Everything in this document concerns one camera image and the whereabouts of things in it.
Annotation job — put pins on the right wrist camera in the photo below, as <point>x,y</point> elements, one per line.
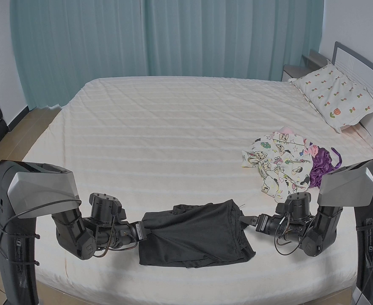
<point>281,209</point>

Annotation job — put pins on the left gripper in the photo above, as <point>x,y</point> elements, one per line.
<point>135,232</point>

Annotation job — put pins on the purple garment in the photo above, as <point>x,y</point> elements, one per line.
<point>324,167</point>

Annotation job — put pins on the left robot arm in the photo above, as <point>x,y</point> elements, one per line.
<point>40,186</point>

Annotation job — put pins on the white printed garment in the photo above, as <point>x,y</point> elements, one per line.
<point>281,170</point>

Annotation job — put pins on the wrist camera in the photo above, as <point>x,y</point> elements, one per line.
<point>122,212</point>
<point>281,209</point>

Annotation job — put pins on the black T-shirt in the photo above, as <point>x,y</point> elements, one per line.
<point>199,237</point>

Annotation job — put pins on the white printed pillow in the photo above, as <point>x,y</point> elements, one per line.
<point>335,97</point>

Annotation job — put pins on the pink garment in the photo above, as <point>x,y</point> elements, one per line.
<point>311,149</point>

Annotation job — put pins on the grey bedside table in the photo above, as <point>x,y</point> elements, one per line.
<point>292,71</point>

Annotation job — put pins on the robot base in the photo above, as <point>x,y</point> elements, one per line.
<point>362,295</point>

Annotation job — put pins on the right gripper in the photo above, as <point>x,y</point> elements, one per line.
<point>267,223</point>

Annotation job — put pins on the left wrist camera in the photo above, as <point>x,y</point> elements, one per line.
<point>122,212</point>

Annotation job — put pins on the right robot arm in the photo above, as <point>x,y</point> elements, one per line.
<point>351,183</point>

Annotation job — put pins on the bed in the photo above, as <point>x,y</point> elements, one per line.
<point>173,122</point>

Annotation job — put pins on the blue-green curtain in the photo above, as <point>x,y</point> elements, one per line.
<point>110,27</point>

